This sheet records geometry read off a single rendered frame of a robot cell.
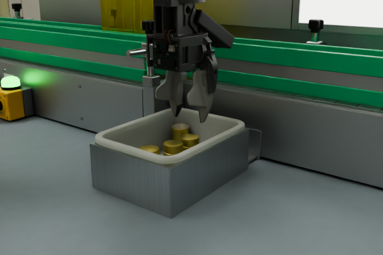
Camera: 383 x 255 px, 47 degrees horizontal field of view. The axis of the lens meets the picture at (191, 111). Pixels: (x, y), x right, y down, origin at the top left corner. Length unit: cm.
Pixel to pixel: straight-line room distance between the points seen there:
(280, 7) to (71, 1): 74
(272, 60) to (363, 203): 29
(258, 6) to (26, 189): 61
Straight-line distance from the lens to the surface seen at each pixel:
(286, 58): 82
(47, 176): 83
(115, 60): 95
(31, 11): 406
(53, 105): 111
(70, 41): 105
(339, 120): 78
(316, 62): 80
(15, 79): 116
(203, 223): 65
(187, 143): 78
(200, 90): 73
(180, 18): 70
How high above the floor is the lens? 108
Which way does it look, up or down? 17 degrees down
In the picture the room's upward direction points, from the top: straight up
